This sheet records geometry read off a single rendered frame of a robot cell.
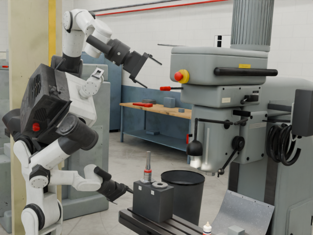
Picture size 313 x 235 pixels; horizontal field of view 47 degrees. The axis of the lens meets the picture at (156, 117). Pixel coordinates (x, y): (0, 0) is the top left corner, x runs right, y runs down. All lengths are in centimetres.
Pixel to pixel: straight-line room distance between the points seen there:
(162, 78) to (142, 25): 140
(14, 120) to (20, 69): 114
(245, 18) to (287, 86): 46
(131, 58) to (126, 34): 784
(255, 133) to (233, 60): 42
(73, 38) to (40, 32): 137
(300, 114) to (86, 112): 96
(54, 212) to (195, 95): 93
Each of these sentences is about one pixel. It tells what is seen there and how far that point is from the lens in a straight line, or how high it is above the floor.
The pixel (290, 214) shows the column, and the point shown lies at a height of 103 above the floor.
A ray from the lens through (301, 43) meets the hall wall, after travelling 624.
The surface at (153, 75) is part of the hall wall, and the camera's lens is 842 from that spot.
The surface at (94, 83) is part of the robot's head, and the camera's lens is 160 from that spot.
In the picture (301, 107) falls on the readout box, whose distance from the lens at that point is 174.
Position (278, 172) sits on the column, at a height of 127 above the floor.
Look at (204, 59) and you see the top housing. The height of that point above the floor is 184.
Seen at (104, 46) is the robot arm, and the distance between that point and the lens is 140.
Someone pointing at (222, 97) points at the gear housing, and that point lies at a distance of 159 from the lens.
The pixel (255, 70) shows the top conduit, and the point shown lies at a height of 180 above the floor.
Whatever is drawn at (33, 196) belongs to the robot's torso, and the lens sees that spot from 194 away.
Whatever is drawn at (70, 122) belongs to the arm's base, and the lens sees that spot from 150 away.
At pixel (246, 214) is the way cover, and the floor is 100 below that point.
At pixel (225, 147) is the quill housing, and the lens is 171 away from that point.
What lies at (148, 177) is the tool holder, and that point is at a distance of 216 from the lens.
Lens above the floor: 182
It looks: 9 degrees down
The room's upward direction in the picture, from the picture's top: 2 degrees clockwise
